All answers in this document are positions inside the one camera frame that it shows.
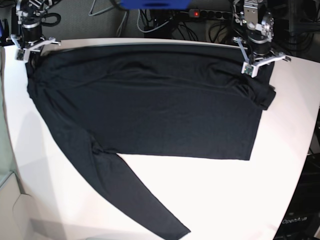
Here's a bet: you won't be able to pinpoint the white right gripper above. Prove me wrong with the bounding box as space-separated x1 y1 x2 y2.
6 34 61 62

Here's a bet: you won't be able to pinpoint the white power strip red switch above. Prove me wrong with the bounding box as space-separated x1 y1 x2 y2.
186 9 233 21

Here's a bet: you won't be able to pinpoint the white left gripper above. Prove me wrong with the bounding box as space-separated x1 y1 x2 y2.
233 37 291 78

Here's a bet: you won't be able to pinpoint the black OpenArm computer case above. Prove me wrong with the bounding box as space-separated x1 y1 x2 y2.
274 153 320 240

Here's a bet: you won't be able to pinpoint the blue plastic bin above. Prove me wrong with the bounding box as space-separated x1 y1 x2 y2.
120 0 191 10

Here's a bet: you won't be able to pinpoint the dark navy T-shirt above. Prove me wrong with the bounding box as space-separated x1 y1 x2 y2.
25 44 276 240

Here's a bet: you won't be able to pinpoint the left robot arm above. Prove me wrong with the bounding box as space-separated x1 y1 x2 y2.
232 0 291 78

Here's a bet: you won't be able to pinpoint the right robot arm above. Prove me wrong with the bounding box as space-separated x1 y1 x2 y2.
6 0 61 63

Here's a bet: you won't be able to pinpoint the black adapters on floor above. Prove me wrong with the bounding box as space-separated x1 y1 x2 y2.
0 0 28 47

